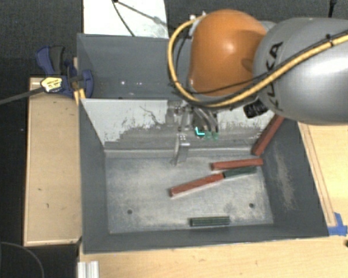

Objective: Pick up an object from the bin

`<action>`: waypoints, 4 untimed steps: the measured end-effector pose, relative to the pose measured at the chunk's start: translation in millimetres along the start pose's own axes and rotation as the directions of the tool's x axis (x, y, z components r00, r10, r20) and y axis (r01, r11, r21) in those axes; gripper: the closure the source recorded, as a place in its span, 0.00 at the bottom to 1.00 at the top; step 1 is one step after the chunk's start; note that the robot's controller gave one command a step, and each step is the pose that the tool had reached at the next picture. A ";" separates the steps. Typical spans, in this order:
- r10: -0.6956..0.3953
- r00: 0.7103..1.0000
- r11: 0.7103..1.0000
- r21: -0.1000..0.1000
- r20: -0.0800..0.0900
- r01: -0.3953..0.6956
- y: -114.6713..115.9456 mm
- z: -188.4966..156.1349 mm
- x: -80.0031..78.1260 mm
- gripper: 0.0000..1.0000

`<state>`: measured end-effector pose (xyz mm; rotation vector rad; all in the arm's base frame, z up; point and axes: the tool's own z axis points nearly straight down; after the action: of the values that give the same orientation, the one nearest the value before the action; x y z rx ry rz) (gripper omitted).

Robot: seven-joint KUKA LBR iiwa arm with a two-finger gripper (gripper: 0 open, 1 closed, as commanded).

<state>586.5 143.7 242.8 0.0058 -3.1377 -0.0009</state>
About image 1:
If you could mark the dark green flat block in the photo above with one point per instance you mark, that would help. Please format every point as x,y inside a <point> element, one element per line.
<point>210,221</point>
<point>240,171</point>

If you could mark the black cylinder on white bracket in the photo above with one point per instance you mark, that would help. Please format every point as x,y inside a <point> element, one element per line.
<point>255,110</point>

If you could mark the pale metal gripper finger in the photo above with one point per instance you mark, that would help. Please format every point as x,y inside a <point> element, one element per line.
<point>185,152</point>
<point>176,152</point>

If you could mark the long red-brown flat block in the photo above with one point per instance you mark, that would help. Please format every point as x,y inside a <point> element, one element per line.
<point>197,184</point>

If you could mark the grey metal bin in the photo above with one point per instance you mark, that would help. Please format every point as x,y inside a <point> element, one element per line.
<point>191,207</point>

